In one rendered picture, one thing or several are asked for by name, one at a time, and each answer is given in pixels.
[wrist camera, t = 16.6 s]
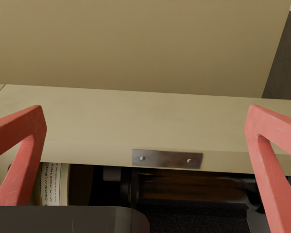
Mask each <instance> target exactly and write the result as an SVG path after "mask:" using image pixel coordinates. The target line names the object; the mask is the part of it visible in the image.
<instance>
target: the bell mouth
mask: <svg viewBox="0 0 291 233"><path fill-rule="evenodd" d="M93 173H94V165H86V164H69V163H53V162H40V164H39V168H38V171H37V174H36V179H35V182H34V185H33V195H34V200H35V204H36V206H88V204H89V199H90V195H91V188H92V181H93Z"/></svg>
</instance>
